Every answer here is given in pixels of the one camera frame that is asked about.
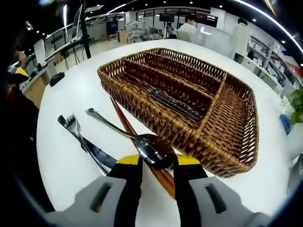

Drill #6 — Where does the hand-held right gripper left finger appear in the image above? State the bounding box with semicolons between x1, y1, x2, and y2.
44;155;144;227

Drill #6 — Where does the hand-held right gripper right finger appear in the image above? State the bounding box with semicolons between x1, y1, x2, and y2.
172;153;273;227

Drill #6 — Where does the silver metal fork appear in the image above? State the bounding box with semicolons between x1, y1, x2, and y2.
67;114;112;177

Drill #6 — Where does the silver metal spoon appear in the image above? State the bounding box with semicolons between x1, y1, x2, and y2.
85;108;178;170

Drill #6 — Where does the brown wicker storage tray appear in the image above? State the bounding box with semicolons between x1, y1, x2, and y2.
97;47;259;178

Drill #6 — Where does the white storage shelving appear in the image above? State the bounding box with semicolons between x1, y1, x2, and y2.
247;35;287;79

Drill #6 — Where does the small black device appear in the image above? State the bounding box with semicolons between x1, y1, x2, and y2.
49;72;65;87

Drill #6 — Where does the white laptop on stand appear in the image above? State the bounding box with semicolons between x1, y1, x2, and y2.
45;4;84;62

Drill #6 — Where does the black tripod stand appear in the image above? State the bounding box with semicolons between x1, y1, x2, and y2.
79;0;93;60

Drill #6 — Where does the blue banner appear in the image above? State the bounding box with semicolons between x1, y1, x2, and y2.
106;20;118;34

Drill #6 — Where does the blue cloth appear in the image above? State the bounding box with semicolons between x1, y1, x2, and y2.
280;114;293;135

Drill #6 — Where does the wooden cabinet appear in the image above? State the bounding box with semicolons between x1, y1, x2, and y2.
117;29;127;43

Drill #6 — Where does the green plant in white pot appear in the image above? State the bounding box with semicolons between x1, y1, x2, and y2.
285;88;303;166

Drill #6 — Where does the black monitor on stand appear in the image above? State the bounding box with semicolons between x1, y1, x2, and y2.
160;13;175;36

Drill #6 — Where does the white mesh chair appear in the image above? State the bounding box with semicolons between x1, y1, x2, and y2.
196;22;235;52

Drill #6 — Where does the red wall screen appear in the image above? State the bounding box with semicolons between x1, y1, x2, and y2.
195;11;218;26

